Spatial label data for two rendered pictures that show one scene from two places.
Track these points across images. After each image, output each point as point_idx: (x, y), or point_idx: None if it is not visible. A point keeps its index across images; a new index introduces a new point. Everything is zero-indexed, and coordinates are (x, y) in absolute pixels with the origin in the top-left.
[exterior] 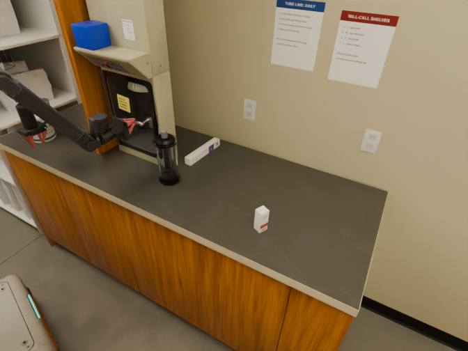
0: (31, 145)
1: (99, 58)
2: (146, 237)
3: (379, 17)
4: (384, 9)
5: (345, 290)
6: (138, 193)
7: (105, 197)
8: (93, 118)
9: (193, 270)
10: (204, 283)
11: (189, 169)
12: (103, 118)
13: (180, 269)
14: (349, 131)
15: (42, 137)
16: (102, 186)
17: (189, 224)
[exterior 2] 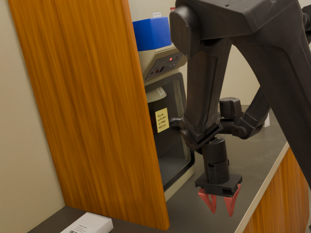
0: (231, 213)
1: (172, 53)
2: (267, 218)
3: (173, 9)
4: (173, 4)
5: None
6: (249, 174)
7: (257, 203)
8: (235, 98)
9: (283, 199)
10: (286, 205)
11: (196, 159)
12: (230, 97)
13: (279, 217)
14: (185, 82)
15: (214, 195)
16: (245, 200)
17: (277, 145)
